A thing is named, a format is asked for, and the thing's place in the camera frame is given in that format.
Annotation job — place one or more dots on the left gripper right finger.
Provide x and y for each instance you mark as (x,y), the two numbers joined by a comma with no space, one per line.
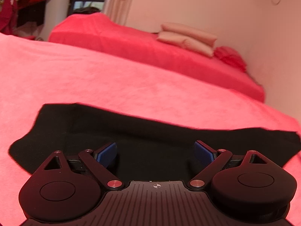
(257,184)

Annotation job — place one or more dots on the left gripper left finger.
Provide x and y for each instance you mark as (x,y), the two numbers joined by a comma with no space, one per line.
(62,190)

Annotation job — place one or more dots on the black knit pants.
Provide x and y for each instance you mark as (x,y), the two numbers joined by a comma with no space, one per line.
(147,150)

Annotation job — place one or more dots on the folded red blanket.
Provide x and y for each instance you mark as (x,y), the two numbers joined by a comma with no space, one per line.
(230,57)

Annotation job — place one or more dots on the red far bed cover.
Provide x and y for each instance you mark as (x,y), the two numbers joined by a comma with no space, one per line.
(97,32)

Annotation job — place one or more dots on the folded pink quilt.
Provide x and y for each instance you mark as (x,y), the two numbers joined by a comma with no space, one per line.
(187,38)

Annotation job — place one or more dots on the dark clothes by window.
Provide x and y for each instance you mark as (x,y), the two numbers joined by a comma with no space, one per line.
(86,10)

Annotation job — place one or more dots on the hanging red and black clothes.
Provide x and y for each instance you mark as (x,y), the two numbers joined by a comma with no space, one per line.
(22,18)

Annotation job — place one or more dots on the patterned beige curtain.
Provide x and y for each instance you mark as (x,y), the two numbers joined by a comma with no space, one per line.
(117,10)

